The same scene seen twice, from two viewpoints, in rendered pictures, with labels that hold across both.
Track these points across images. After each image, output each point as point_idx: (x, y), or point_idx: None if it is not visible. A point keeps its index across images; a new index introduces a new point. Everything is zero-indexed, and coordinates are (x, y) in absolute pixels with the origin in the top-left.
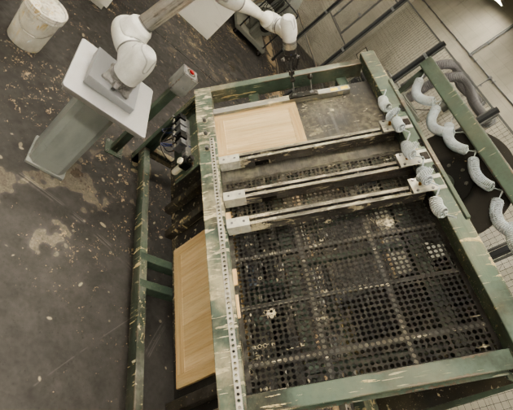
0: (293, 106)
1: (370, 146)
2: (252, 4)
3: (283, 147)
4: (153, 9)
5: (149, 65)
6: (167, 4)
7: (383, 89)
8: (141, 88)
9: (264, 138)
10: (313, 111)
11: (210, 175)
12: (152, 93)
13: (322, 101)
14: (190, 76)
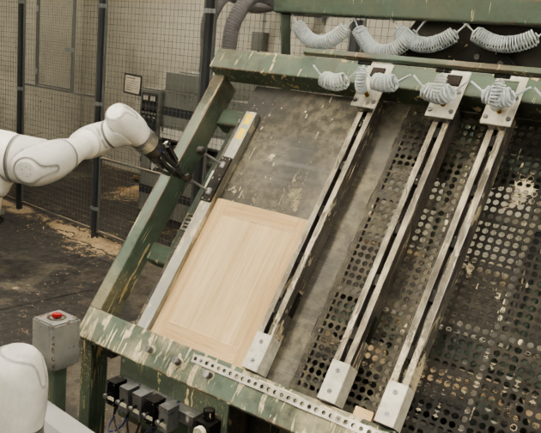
0: (224, 204)
1: (374, 140)
2: (79, 140)
3: (296, 257)
4: None
5: (40, 367)
6: None
7: (300, 70)
8: None
9: (252, 277)
10: (254, 183)
11: (264, 398)
12: (49, 401)
13: (245, 161)
14: (63, 322)
